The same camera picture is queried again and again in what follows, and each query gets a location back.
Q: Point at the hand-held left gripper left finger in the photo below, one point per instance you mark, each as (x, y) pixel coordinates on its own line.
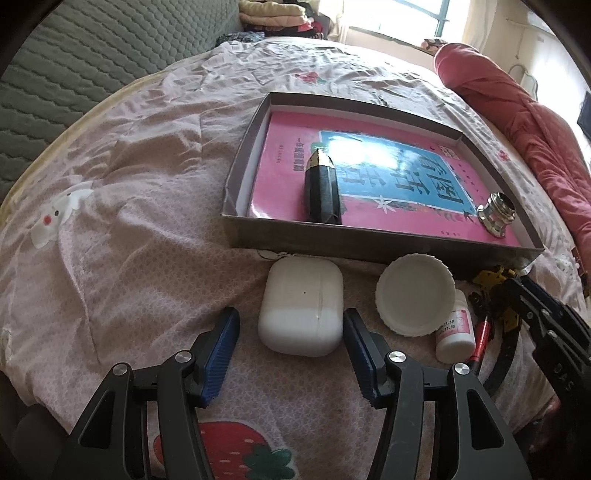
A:
(220, 350)

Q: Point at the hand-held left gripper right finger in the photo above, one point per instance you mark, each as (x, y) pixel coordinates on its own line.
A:
(362, 353)

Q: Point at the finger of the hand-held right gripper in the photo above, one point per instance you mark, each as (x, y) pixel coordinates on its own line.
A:
(512, 300)
(535, 290)

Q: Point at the yellow tape measure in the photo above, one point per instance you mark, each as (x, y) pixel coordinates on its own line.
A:
(487, 278)

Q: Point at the black plastic clip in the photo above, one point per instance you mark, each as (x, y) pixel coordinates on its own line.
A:
(478, 305)

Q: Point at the red lighter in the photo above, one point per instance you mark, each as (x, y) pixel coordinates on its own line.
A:
(481, 339)

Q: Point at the white pill bottle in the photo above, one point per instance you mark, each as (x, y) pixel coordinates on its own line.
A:
(455, 339)

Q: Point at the white ribbed jar lid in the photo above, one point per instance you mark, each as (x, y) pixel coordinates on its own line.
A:
(413, 297)

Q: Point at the white earbuds case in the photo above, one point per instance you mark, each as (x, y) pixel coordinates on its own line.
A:
(300, 309)

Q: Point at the shallow cardboard box tray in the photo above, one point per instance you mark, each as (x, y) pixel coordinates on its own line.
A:
(369, 251)

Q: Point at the black hexagonal case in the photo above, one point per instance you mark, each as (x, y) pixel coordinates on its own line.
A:
(323, 194)

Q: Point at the silver metal knob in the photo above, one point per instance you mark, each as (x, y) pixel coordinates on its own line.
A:
(496, 214)

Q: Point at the pink printed bedsheet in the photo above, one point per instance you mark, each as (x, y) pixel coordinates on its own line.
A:
(152, 184)

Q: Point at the black screen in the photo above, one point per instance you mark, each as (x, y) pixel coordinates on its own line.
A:
(585, 113)

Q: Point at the pink quilt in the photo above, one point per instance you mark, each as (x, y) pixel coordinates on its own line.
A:
(503, 101)

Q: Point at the pink and blue book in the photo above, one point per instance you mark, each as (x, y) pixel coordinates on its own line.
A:
(286, 161)

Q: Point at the window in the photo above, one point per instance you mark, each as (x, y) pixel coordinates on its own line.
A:
(397, 14)

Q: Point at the dark patterned cloth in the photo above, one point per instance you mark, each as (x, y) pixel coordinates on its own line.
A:
(240, 38)

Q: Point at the green quilted cover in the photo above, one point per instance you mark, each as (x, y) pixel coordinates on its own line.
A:
(92, 50)

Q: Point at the pile of folded clothes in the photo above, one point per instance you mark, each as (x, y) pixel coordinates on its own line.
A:
(277, 16)

